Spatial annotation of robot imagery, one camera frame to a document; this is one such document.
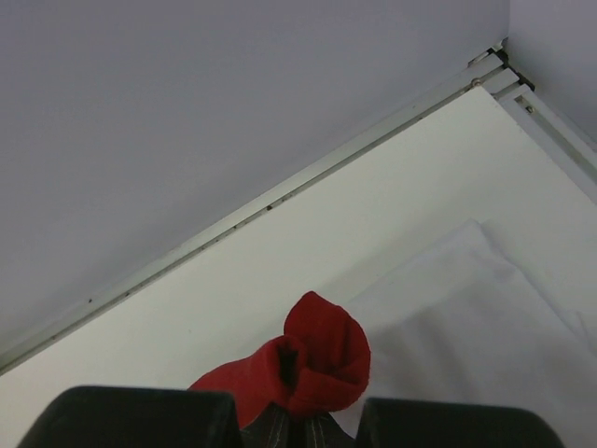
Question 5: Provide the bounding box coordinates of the aluminium table edge rail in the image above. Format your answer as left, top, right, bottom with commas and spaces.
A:
1, 45, 596, 372

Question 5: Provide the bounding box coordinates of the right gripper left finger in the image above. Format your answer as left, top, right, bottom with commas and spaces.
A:
18, 385, 294, 448

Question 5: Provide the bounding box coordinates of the folded white t-shirt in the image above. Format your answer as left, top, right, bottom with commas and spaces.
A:
346, 220, 596, 447

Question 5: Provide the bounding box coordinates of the red t-shirt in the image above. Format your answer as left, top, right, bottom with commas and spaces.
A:
189, 291, 371, 427

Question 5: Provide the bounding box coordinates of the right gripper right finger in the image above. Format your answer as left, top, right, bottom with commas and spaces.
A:
298, 396, 556, 448

